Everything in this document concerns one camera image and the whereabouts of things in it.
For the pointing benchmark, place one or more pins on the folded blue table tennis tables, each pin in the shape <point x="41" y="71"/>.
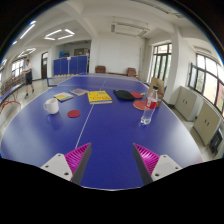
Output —
<point x="70" y="65"/>

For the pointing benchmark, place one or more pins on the blue and yellow booklet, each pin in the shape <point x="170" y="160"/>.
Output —
<point x="63" y="97"/>

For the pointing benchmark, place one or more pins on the clear red-labelled water bottle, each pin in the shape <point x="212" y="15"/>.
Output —
<point x="150" y="106"/>

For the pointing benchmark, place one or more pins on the brown armchair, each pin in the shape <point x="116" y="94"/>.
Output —
<point x="132" y="72"/>
<point x="100" y="69"/>

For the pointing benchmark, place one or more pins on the brown cardboard box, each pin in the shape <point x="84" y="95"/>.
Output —
<point x="157" y="85"/>

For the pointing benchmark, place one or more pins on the black bin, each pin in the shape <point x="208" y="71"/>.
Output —
<point x="216" y="141"/>

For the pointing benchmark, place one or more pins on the grey purple booklet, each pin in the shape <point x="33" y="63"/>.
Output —
<point x="78" y="91"/>

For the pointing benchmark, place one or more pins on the beige cabinet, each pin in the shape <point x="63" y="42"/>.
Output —
<point x="206" y="123"/>
<point x="186" y="103"/>

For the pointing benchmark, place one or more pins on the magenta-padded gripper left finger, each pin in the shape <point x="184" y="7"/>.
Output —
<point x="60" y="165"/>

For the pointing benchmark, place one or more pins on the yellow book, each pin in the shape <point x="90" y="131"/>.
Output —
<point x="99" y="97"/>

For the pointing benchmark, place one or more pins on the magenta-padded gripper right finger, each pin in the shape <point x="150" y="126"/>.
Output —
<point x="163" y="166"/>

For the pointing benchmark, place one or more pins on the group of ceiling lights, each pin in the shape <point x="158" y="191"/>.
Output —
<point x="59" y="35"/>

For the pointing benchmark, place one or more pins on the black paddle case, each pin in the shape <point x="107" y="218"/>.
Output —
<point x="123" y="95"/>

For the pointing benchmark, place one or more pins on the person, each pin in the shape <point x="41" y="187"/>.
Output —
<point x="28" y="76"/>

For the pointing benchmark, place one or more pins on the white mug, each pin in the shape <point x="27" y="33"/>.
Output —
<point x="50" y="106"/>

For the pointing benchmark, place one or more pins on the ceiling air conditioner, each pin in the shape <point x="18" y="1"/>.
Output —
<point x="130" y="30"/>

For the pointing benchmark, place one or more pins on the red-legged blue table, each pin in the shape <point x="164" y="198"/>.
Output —
<point x="8" y="93"/>

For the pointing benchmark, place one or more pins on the flat round red coaster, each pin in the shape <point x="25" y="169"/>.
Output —
<point x="74" y="114"/>

